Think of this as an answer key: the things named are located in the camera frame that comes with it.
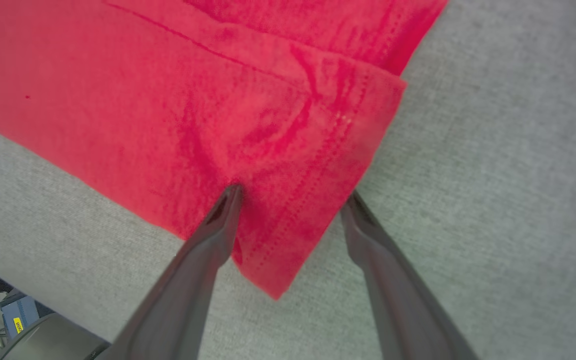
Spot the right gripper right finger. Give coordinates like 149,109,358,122
339,191,479,360

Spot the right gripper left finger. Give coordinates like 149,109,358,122
95,184,245,360

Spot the red and white jersey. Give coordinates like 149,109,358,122
0,0,449,301

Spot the blue box yellow label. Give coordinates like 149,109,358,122
0,294,44,342

